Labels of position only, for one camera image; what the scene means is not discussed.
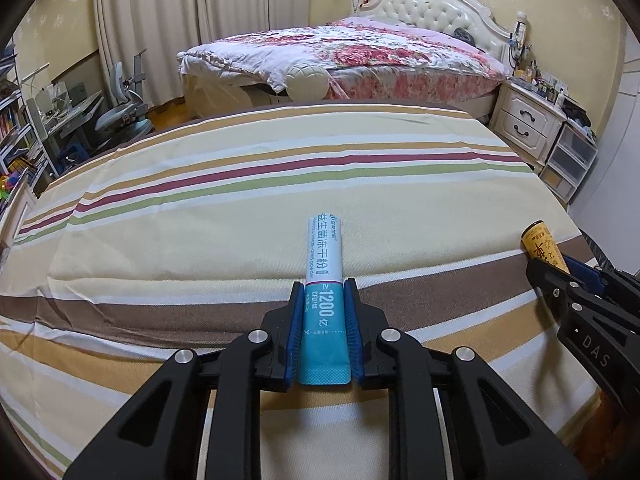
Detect clear plastic drawer unit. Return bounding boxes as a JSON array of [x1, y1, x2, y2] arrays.
[[540, 122, 600, 203]]

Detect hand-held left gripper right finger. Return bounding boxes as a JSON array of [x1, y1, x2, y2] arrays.
[[342, 277, 588, 480]]

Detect cluster of small bottles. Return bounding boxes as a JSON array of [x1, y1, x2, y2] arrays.
[[507, 10, 571, 106]]

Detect bed with floral quilt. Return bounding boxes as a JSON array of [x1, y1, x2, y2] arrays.
[[177, 15, 507, 101]]

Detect white nightstand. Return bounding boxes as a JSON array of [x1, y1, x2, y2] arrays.
[[490, 80, 568, 171]]

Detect white bed frame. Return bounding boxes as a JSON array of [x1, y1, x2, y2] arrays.
[[180, 62, 501, 123]]

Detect grey desk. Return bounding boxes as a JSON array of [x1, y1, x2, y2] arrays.
[[27, 82, 106, 161]]

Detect white wardrobe door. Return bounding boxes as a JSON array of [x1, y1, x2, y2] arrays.
[[570, 25, 640, 271]]

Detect grey office chair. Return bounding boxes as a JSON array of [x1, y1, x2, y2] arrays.
[[95, 50, 153, 143]]

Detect beige curtain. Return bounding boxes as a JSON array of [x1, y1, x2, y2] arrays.
[[92, 0, 313, 111]]

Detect striped bed sheet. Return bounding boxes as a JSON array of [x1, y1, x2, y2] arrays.
[[0, 100, 621, 480]]

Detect white tufted headboard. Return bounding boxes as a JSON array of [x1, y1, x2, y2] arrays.
[[352, 0, 516, 68]]

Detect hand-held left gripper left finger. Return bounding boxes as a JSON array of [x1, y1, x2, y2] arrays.
[[62, 280, 306, 480]]

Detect dark items pile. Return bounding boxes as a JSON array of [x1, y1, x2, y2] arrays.
[[562, 95, 598, 141]]

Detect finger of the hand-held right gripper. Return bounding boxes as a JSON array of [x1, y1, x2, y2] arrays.
[[525, 257, 601, 331], [564, 254, 640, 311]]

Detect yellow label glass bottle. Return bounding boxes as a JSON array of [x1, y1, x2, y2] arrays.
[[520, 219, 571, 273]]

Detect white and teal stick sachet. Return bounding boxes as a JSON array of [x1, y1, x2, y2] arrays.
[[298, 212, 353, 387]]

